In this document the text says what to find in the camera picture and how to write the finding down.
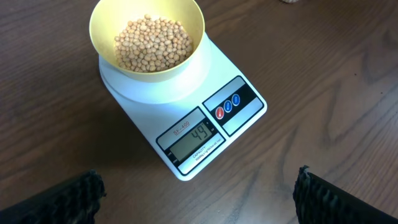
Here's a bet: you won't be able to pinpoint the white digital kitchen scale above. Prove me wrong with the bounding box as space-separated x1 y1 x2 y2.
99 36 267 181

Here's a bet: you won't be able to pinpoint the yellow plastic bowl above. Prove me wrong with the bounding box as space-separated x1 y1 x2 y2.
89 0 205 82

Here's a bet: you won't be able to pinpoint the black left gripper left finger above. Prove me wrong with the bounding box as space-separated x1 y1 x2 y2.
1 169 106 224

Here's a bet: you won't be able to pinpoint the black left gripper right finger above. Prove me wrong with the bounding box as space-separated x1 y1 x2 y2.
293 166 397 224

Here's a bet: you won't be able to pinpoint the clear plastic soybean container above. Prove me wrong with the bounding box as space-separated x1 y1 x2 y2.
281 0 299 4

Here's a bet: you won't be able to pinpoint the soybeans in bowl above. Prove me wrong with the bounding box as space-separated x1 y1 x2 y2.
114 14 193 73

